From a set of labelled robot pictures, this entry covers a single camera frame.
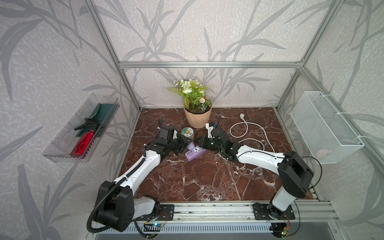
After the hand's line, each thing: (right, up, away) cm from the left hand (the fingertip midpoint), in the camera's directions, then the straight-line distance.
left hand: (193, 141), depth 81 cm
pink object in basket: (+63, -4, -10) cm, 64 cm away
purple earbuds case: (-1, -2, -1) cm, 3 cm away
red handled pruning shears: (-42, +4, -21) cm, 47 cm away
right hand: (-1, +1, -1) cm, 1 cm away
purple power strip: (+2, -8, +12) cm, 15 cm away
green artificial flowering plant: (-1, +29, +9) cm, 30 cm away
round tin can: (-4, +4, +15) cm, 16 cm away
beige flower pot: (+3, +12, +18) cm, 22 cm away
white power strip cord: (+43, -2, +20) cm, 47 cm away
